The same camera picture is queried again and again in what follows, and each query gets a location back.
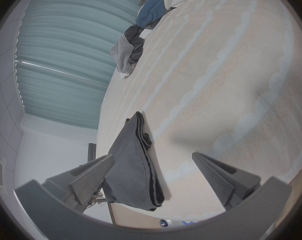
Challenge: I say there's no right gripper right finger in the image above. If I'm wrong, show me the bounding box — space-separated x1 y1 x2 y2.
192 152 262 209

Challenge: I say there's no black T-shirt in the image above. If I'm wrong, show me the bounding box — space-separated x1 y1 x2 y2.
105 111 165 212

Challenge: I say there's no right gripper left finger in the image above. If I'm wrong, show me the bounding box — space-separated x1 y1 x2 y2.
45 154 115 207

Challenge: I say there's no black chest of drawers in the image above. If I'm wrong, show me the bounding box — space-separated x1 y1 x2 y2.
87 143 98 163

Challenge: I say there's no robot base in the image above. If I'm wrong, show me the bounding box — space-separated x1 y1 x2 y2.
158 217 199 228

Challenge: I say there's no bed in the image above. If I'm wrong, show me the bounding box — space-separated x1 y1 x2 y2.
96 0 302 222

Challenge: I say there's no pile of clothes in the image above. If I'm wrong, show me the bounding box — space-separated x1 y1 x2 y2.
110 0 194 80

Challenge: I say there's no blue-green curtain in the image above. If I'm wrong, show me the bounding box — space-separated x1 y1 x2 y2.
15 0 147 86
15 61 109 130

